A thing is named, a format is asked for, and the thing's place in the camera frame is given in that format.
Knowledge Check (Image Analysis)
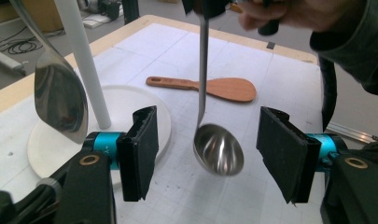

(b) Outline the white pole stand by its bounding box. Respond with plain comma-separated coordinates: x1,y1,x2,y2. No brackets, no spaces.
0,46,27,77

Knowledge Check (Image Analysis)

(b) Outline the grey bag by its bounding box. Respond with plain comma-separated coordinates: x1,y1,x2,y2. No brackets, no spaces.
77,0,121,21

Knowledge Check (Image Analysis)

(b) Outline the white utensil rack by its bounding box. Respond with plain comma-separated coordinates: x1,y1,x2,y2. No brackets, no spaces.
27,0,173,180

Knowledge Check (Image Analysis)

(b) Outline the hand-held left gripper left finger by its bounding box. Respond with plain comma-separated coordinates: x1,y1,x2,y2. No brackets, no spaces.
116,105,160,203

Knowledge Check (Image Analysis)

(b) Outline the cardboard box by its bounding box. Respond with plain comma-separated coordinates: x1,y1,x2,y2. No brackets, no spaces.
0,0,64,34

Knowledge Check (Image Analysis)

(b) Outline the white grid mat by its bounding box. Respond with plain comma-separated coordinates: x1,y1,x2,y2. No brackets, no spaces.
0,22,327,224

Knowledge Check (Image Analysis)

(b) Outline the black frame stand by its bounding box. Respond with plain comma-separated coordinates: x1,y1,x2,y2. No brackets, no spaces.
120,0,141,25

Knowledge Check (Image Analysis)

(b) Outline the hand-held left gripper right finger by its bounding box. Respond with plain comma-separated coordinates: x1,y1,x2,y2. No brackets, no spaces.
256,105,322,205

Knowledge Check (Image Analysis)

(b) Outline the flat white board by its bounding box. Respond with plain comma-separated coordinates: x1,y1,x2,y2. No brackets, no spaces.
82,12,124,30

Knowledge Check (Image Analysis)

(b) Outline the coil of black cables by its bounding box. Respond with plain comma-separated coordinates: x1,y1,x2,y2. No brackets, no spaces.
0,26,66,56

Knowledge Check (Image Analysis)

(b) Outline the wooden rice paddle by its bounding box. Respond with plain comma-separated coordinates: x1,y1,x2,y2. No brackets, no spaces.
146,76,258,104

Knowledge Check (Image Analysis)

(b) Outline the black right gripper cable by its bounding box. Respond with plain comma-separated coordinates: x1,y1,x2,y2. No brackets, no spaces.
318,57,339,132

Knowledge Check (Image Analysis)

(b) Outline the aluminium rail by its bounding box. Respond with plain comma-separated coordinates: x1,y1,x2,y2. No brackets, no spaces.
326,120,378,145

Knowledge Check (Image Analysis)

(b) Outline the dark metal spoon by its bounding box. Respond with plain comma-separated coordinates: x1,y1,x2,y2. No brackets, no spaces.
8,0,90,145

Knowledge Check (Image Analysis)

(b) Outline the steel ladle with wooden handle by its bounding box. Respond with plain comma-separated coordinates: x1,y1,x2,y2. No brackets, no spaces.
192,13,245,177

